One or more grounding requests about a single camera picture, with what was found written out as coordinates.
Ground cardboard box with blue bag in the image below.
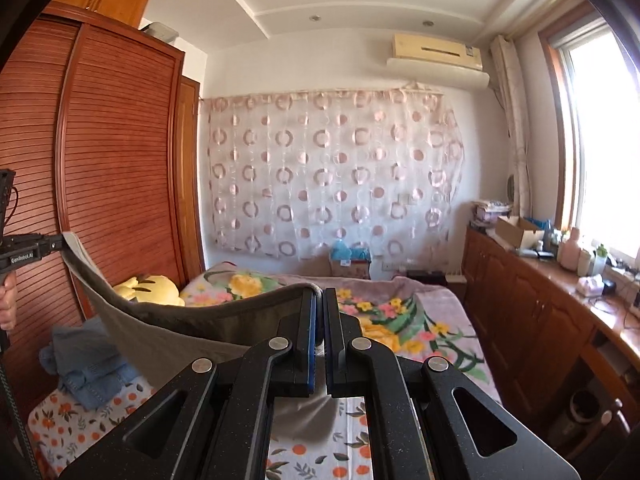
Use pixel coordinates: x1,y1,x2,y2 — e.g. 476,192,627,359
329,240,373,281

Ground floral fleece blanket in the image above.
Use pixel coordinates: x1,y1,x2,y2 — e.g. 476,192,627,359
180,260,503,406

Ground orange print bedsheet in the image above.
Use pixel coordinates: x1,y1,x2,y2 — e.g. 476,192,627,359
27,375,376,480

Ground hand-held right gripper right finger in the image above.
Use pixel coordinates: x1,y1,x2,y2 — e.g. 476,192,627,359
323,287,582,480

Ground pink bottle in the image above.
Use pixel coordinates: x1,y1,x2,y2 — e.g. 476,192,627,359
557,227,583,268

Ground black cable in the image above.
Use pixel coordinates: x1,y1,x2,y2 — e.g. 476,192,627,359
0,345,41,480

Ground dark waste bin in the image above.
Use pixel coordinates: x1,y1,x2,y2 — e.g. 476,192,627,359
570,390,608,426

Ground white air conditioner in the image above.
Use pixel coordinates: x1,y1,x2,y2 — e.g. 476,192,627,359
386,32,491,92

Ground grey storage box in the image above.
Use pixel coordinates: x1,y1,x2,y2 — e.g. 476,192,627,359
140,21,180,43

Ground yellow plush toy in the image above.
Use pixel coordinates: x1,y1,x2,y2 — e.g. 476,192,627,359
112,272,186,308

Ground tissue box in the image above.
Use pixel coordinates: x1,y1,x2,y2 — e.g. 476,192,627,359
575,275,606,296

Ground wooden side cabinet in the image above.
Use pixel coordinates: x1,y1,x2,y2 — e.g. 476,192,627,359
460,225,640,461

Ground open cardboard box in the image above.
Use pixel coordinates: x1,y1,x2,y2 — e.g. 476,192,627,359
495,215,546,251

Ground sheer circle pattern curtain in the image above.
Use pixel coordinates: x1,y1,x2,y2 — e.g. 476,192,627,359
199,85,466,261

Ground beige window curtain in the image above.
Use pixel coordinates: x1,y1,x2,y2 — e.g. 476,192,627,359
490,34,533,221

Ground window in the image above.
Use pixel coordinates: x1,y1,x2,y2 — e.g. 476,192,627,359
537,10,640,266

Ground grey pants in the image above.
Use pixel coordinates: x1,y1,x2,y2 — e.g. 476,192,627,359
62,231,347,453

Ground wooden slatted wardrobe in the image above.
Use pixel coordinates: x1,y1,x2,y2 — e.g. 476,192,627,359
0,0,206,421

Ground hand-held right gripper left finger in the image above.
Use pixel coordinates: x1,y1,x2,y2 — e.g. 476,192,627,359
59,290,318,480

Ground white bottle with green cap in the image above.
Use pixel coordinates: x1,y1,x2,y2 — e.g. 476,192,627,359
590,244,610,276

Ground person's left hand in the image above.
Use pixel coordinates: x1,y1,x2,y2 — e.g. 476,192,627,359
0,280,19,332

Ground stack of small boxes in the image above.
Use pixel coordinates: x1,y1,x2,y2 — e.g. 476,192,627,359
472,200,513,233

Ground blue denim jeans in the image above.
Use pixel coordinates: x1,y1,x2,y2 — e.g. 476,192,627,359
40,320,141,411

